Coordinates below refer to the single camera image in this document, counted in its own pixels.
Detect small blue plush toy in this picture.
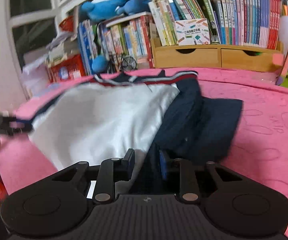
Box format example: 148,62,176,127
116,0,152,16

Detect red plastic crate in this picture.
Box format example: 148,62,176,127
47,54,87,83

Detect large blue plush toy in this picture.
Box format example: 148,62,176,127
80,0,127,23

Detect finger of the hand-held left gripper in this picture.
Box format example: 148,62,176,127
0,114,34,135

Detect pink rabbit-print blanket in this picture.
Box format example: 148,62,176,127
0,66,288,240

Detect white framed window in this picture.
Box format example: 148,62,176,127
8,0,100,71

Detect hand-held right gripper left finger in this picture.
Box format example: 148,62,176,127
51,148,136,205

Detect stack of worn paper books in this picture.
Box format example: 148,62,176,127
45,30,81,68

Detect row of tall blue books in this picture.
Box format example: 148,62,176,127
78,15,155,76

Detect white and navy jacket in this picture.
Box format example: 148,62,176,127
14,70,244,195

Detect miniature black bicycle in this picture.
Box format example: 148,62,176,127
106,52,138,74

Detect loose white paper sheets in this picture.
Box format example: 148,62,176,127
22,60,53,98

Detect row of colourful thin books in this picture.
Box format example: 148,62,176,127
148,0,221,47

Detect white printed carton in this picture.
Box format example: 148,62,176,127
175,18,211,46

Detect light blue notebook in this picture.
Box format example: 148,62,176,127
33,82,65,98

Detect blue plush ball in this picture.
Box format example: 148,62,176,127
91,55,109,73

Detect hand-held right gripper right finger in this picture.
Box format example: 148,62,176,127
159,149,245,205

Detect red plastic basket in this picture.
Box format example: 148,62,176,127
59,15,75,33

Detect wooden drawer organizer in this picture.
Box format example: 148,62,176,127
150,37,285,73

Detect row of pastel spine books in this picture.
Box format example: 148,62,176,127
214,0,285,51

